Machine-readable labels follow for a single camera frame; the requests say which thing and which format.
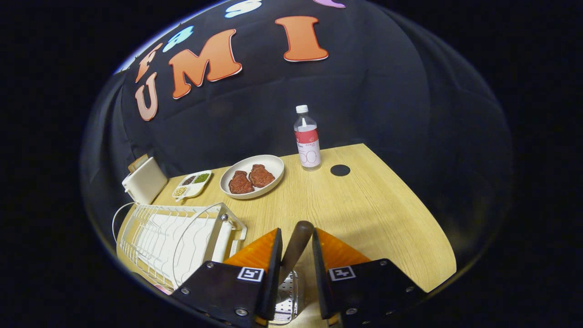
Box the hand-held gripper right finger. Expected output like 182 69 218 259
311 227 428 328

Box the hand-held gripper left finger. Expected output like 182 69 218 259
170 228 283 328

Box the metal wire basket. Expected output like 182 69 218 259
269 270 305 325

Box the wooden-handled metal spoon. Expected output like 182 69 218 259
279 220 315 285

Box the white wire dish rack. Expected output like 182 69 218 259
112 202 248 292

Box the white divided dish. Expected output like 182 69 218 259
172 170 213 202

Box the cream round plate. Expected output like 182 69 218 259
220 154 285 200

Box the red-brown meat piece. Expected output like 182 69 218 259
249 164 276 188
228 170 255 195

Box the white toaster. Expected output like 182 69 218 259
122 156 168 205

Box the toasted bread slice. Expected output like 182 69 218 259
128 154 149 173

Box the clear plastic bottle red label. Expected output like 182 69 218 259
293 105 322 171

